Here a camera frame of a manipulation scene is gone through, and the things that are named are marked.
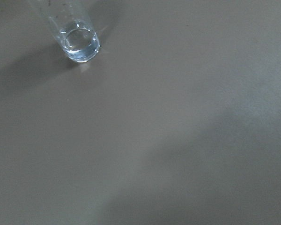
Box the glass sauce bottle metal spout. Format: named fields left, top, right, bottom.
left=36, top=0, right=101, bottom=63

